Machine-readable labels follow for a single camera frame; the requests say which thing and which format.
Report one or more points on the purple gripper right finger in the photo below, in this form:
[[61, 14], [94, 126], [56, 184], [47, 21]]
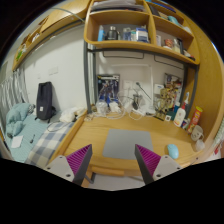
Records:
[[147, 161]]

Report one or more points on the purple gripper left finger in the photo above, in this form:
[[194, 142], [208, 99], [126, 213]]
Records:
[[79, 162]]

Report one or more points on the light blue computer mouse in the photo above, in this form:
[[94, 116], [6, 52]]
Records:
[[173, 151]]

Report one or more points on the grey mouse pad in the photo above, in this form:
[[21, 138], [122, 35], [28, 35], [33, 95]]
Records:
[[120, 144]]

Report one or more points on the white plastic bag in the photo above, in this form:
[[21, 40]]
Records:
[[71, 114]]

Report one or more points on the white lotion bottle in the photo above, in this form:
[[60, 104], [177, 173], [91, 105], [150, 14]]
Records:
[[181, 112]]

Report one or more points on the white mug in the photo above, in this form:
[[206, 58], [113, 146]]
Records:
[[197, 133]]

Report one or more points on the gold robot figure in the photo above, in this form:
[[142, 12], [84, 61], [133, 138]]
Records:
[[168, 95]]

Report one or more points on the black backpack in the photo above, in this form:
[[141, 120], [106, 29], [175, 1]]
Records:
[[44, 108]]

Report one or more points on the red yellow snack can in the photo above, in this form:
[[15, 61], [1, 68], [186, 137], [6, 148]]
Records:
[[195, 119]]

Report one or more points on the white paper on bed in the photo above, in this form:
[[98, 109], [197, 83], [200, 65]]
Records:
[[16, 141]]

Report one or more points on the teal pillow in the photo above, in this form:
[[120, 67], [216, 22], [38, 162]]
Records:
[[16, 116]]

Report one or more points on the blue robot model box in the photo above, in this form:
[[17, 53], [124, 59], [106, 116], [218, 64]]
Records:
[[108, 87]]

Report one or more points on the blue bottle on shelf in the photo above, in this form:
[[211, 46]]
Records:
[[101, 33]]

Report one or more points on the black thermos flask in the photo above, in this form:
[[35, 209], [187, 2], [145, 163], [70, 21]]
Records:
[[112, 34]]

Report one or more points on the wooden shelf unit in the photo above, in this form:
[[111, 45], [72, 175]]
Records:
[[152, 26]]

